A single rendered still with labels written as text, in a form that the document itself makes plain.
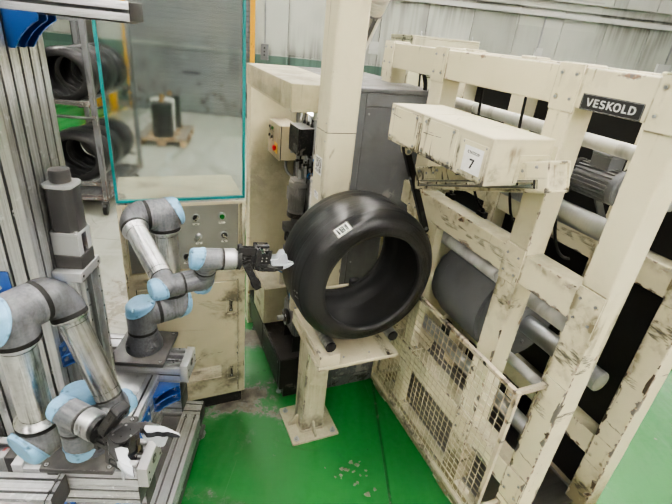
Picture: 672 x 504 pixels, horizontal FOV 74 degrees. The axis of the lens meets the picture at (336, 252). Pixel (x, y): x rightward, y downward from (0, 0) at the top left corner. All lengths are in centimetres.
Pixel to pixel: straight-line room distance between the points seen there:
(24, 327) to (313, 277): 83
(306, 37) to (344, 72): 902
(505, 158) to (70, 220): 133
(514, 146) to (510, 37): 1017
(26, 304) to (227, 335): 134
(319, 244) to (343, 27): 78
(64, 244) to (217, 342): 113
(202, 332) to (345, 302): 82
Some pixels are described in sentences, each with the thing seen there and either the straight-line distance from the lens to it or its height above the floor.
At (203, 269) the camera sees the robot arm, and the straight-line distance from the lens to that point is 153.
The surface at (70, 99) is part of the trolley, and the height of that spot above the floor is 118.
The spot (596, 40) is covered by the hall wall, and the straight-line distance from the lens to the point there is 1243.
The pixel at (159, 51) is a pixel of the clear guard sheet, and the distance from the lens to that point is 198.
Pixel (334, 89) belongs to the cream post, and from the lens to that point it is 177.
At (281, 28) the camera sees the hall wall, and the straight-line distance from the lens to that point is 1074.
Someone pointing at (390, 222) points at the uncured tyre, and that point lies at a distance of 158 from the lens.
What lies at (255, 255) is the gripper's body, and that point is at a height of 129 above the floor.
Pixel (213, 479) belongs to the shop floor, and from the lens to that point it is 251.
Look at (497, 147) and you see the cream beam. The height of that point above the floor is 176.
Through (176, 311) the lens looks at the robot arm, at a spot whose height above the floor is 89.
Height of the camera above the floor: 201
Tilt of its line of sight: 26 degrees down
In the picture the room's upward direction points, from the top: 6 degrees clockwise
